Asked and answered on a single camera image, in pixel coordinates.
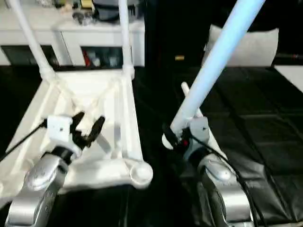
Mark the flat white board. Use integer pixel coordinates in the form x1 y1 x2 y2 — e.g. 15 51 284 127
274 64 303 95

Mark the white plastic table leg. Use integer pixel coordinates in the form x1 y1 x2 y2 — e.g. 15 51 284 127
116 0 136 74
180 81 205 119
161 0 266 150
8 0 57 80

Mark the white plastic table top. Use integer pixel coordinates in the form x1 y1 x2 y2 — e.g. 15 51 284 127
0 65 154 200

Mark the black rod red band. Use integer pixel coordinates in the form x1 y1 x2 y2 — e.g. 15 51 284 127
275 53 303 60

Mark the black work mat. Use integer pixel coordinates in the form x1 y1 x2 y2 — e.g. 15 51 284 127
0 65 303 227

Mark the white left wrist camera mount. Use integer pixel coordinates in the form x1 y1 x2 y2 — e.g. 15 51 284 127
46 114 83 157

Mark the black box with gold label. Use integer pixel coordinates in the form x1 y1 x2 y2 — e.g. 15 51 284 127
143 0 212 69

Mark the black tangled item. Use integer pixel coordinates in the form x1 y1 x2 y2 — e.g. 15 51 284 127
71 10 96 26

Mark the grey printed cushion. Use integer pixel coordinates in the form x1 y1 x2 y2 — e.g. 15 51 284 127
203 23 280 69

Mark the white cabinet with glass doors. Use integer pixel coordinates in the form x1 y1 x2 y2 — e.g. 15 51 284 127
0 0 146 67

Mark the yellow green glass plaque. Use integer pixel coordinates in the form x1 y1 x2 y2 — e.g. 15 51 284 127
80 0 95 10

